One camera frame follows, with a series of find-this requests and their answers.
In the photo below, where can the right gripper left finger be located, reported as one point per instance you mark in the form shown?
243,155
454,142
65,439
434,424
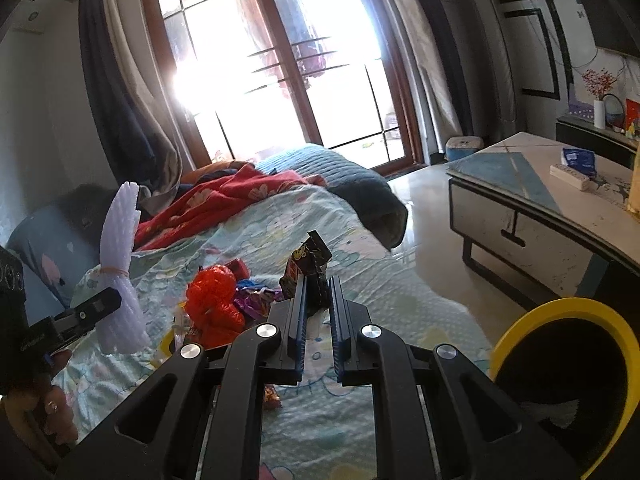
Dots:
200,414

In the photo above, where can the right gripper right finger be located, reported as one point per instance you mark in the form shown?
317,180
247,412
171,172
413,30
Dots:
436,414

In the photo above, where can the white foam net bundle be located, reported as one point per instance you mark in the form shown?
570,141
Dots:
123,331

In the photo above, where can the dark snack wrapper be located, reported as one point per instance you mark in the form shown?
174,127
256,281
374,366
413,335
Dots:
309,260

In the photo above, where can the yellow rim trash bin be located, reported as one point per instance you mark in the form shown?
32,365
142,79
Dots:
573,365

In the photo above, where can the left hand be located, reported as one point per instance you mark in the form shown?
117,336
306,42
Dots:
41,411

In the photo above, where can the yellow white plastic wrapper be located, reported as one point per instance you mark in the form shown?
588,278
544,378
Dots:
174,339

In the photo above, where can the red mesh fruit net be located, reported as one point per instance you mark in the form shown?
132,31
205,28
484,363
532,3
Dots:
209,305

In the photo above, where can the purple snack wrapper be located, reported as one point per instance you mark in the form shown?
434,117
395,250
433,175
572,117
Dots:
255,300

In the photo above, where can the red snack packet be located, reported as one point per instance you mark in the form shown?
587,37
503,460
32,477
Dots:
239,269

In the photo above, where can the coffee table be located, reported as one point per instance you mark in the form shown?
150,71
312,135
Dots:
536,237

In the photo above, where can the red floral blanket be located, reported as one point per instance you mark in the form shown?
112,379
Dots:
210,203

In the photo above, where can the grey beige curtain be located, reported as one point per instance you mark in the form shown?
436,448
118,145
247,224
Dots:
132,125

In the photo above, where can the white power strip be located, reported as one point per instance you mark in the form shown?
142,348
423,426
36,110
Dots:
570,176

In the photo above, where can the blue quilted sofa cover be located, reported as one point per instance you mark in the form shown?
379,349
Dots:
379,210

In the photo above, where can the blue tissue pack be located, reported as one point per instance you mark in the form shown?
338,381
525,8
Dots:
578,159

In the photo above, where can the tv cabinet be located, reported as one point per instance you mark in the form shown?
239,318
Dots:
603,142

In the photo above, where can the white vase red flowers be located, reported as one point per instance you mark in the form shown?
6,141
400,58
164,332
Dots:
598,83

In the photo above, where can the window with brown frame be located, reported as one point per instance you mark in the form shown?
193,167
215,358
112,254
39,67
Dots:
249,79

